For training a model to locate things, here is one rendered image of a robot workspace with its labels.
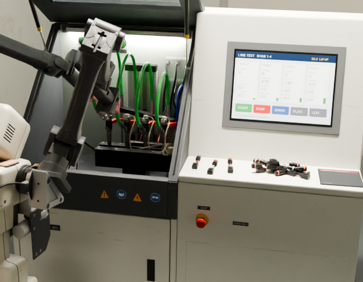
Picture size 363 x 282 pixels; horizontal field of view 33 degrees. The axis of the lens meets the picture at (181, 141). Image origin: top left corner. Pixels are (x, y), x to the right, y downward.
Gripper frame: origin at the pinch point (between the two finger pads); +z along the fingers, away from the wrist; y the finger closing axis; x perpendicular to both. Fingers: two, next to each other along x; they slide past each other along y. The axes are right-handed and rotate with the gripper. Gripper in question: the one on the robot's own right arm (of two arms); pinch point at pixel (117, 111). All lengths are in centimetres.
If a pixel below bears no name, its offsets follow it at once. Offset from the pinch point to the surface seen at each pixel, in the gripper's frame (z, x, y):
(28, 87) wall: 178, 201, 94
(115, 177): 21.5, 3.1, -18.0
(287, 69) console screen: 27, -50, 43
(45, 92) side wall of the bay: 20, 51, 13
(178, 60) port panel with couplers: 36, 3, 47
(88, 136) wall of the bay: 56, 45, 11
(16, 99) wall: 169, 200, 77
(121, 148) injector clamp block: 34.9, 13.5, -0.5
